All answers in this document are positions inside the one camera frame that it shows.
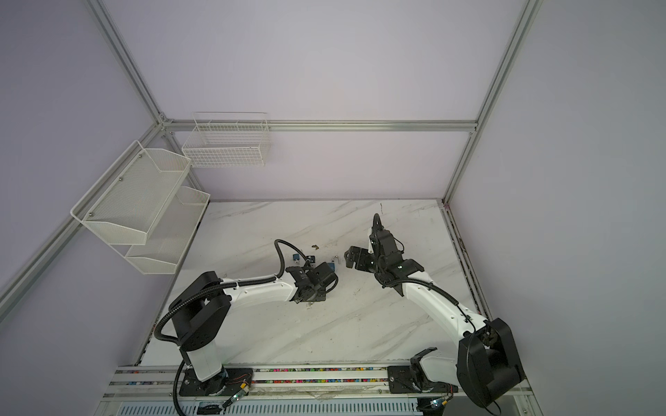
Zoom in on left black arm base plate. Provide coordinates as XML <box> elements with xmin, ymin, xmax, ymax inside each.
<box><xmin>178</xmin><ymin>367</ymin><xmax>254</xmax><ymax>398</ymax></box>

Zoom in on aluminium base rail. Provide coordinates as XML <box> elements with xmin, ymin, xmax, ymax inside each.
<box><xmin>101</xmin><ymin>359</ymin><xmax>534</xmax><ymax>402</ymax></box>

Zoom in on aluminium frame profiles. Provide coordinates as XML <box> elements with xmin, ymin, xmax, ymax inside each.
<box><xmin>1</xmin><ymin>1</ymin><xmax>542</xmax><ymax>323</ymax></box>

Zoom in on white wire basket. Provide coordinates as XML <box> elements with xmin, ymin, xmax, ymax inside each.
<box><xmin>181</xmin><ymin>112</ymin><xmax>272</xmax><ymax>168</ymax></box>

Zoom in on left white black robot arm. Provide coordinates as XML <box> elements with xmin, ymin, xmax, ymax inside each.
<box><xmin>154</xmin><ymin>263</ymin><xmax>339</xmax><ymax>383</ymax></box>

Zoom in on right black cable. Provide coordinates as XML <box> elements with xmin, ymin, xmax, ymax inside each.
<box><xmin>371</xmin><ymin>212</ymin><xmax>503</xmax><ymax>416</ymax></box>

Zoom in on left black corrugated cable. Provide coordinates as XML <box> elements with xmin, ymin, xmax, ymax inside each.
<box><xmin>154</xmin><ymin>238</ymin><xmax>313</xmax><ymax>416</ymax></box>

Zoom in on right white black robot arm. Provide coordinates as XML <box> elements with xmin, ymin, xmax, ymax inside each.
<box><xmin>344</xmin><ymin>214</ymin><xmax>527</xmax><ymax>408</ymax></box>

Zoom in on white mesh two-tier shelf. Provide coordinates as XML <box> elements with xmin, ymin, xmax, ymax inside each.
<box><xmin>70</xmin><ymin>140</ymin><xmax>210</xmax><ymax>275</ymax></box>

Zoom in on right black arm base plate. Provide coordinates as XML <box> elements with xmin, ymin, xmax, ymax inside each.
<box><xmin>387</xmin><ymin>366</ymin><xmax>459</xmax><ymax>393</ymax></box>

